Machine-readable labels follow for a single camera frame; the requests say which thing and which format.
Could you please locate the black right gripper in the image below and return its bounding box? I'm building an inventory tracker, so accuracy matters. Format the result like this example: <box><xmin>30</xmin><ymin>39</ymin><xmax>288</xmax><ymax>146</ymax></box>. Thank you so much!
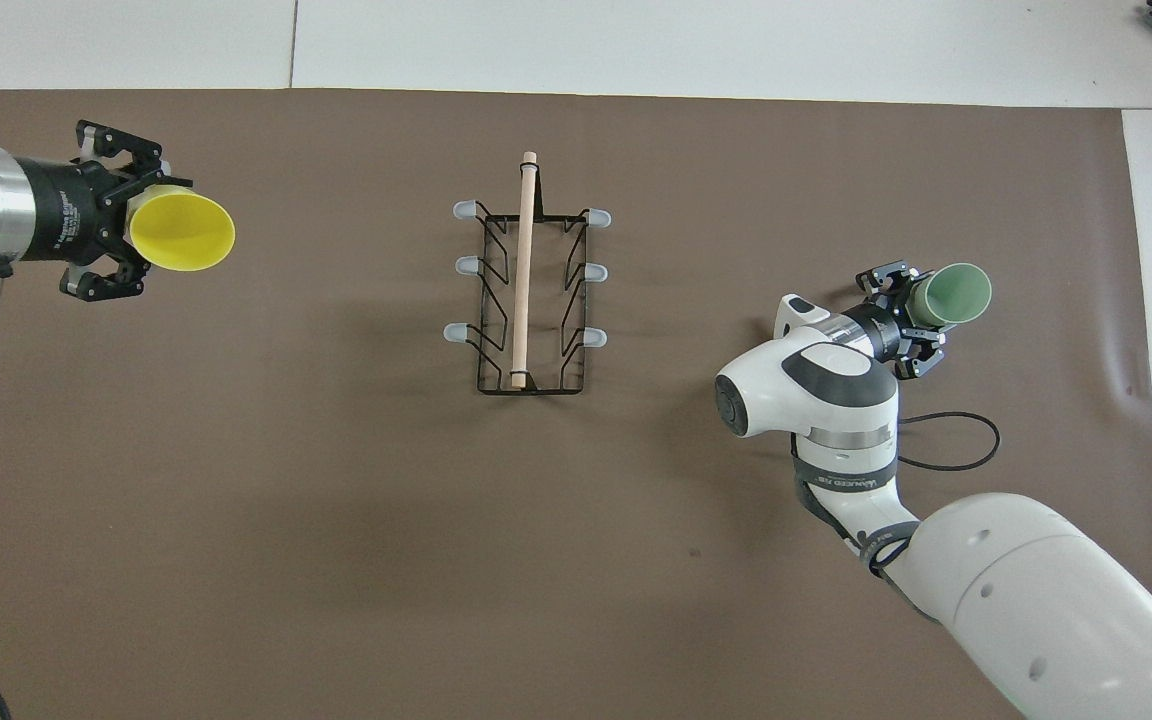
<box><xmin>856</xmin><ymin>263</ymin><xmax>947</xmax><ymax>381</ymax></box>

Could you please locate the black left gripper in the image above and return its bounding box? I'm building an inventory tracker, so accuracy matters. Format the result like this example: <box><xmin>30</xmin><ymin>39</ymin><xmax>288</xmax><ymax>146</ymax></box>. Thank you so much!
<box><xmin>21</xmin><ymin>120</ymin><xmax>195</xmax><ymax>303</ymax></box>

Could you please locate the light green plastic cup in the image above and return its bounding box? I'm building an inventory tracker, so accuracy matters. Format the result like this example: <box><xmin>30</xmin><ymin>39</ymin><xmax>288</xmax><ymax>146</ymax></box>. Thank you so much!
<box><xmin>911</xmin><ymin>262</ymin><xmax>993</xmax><ymax>329</ymax></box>

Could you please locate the yellow plastic cup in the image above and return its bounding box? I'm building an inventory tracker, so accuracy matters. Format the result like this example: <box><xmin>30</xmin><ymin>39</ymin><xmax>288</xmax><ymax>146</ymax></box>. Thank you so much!
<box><xmin>128</xmin><ymin>185</ymin><xmax>237</xmax><ymax>273</ymax></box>

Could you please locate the brown table mat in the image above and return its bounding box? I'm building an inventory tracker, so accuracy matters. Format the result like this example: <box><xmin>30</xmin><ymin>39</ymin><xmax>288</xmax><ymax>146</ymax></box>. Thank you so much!
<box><xmin>0</xmin><ymin>88</ymin><xmax>1152</xmax><ymax>720</ymax></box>

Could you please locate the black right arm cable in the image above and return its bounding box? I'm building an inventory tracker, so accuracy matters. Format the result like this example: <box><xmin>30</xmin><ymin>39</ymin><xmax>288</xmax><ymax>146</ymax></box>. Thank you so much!
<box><xmin>894</xmin><ymin>410</ymin><xmax>1002</xmax><ymax>473</ymax></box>

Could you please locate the black wire cup rack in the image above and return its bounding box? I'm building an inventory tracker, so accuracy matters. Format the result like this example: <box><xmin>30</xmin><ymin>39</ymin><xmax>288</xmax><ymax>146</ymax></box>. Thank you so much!
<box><xmin>443</xmin><ymin>151</ymin><xmax>613</xmax><ymax>397</ymax></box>

